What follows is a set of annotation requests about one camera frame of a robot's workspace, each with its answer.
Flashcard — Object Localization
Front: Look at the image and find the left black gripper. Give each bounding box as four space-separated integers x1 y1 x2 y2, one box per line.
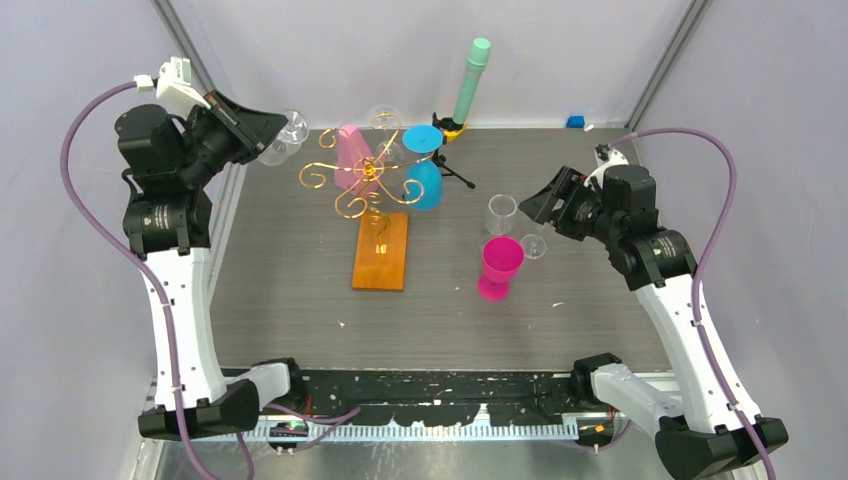
176 89 287 187

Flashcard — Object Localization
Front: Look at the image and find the gold wire glass rack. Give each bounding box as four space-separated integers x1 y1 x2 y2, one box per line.
298 127 418 219

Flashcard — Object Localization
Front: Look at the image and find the black yellow tripod stand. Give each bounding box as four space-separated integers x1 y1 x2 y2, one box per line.
431 112 476 190

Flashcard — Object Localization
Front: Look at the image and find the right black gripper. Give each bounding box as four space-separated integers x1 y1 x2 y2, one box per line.
519 165 622 245

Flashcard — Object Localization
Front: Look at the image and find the orange wooden rack base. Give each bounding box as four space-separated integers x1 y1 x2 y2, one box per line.
351 212 409 292

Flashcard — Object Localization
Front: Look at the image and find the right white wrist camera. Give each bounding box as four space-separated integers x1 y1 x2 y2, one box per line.
583 144 630 193

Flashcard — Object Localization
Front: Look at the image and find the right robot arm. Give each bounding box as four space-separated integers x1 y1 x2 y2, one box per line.
519 165 789 479

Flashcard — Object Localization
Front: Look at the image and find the black base frame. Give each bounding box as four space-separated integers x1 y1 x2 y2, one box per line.
271 369 625 429

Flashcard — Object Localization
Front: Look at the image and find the light pink plastic glass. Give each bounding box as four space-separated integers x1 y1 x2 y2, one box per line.
334 124 372 191

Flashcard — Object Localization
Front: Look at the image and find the magenta plastic wine glass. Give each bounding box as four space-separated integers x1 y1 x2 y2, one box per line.
477 236 525 302

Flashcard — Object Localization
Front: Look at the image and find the small blue block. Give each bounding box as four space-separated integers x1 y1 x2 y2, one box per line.
566 115 586 129

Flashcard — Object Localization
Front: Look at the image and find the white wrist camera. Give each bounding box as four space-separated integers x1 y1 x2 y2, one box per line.
133 56 211 118
583 144 630 193

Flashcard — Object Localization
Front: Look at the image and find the mint green cylinder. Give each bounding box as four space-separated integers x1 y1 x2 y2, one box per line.
452 37 492 126

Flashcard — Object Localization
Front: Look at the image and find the clear flute glass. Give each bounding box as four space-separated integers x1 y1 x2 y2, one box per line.
479 193 518 250

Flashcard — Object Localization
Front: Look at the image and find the clear wine glass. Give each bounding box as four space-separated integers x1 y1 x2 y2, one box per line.
520 225 548 260

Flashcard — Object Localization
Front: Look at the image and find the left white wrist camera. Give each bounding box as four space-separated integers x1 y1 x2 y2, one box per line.
133 56 211 118

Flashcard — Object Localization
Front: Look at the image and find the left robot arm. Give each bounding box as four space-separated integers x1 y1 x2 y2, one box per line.
114 91 307 440

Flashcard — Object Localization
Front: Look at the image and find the slotted metal rail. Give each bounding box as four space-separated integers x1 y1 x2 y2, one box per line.
254 423 601 444

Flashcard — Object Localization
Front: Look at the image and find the blue plastic wine glass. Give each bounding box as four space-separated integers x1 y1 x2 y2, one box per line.
402 125 443 211

